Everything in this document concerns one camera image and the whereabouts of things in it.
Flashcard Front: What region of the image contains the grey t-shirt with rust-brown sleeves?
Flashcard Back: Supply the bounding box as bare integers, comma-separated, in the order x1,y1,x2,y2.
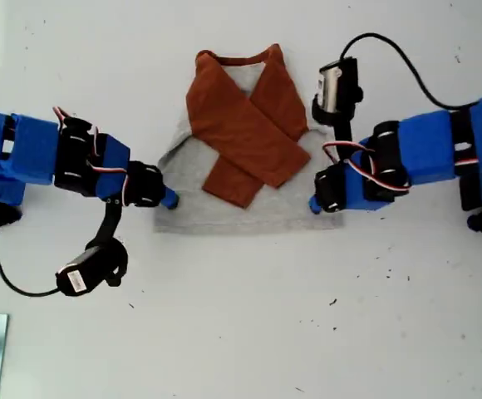
153,42,345,236

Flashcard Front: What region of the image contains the arm red white wire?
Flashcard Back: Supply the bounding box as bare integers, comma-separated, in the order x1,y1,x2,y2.
52,106,128,180
322,140,411,193

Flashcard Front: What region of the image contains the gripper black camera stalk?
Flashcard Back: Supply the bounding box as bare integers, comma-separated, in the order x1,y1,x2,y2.
310,57,366,164
85,198,130,288

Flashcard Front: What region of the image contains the camera black cable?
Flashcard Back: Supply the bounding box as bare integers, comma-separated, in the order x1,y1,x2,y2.
0,253,60,298
339,32,477,111

